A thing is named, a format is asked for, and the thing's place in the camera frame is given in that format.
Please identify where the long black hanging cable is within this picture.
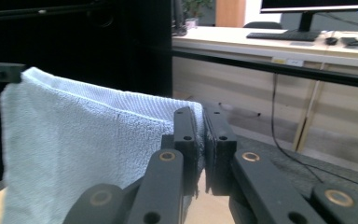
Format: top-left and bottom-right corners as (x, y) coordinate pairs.
(270, 73), (358, 191)

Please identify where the black horizontal bar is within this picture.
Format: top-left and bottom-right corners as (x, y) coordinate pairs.
(172, 49), (358, 91)

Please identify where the black keyboard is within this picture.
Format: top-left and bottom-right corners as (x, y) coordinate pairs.
(245, 30), (322, 43)

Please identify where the light wooden desk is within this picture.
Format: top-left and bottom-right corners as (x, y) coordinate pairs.
(172, 25), (358, 180)

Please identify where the light blue towel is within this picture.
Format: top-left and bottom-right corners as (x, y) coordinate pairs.
(0, 66), (206, 224)

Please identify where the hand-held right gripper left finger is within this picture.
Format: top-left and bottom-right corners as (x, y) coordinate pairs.
(161, 106), (200, 197)

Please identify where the orange wooden board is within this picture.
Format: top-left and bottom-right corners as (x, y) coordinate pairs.
(214, 0), (247, 29)

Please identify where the green potted plant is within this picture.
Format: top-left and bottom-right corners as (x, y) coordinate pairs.
(181, 0), (214, 30)

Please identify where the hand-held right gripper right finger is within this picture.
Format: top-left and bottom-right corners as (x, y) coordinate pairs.
(202, 104), (238, 196)

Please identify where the black computer mouse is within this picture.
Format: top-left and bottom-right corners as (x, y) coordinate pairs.
(324, 36), (339, 47)

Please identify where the black computer monitor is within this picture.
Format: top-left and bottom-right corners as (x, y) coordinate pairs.
(259, 0), (358, 33)

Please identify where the dark office chair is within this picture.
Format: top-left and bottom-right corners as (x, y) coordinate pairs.
(242, 21), (284, 30)

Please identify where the small black flat device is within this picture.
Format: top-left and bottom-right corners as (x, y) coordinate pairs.
(340, 36), (358, 48)

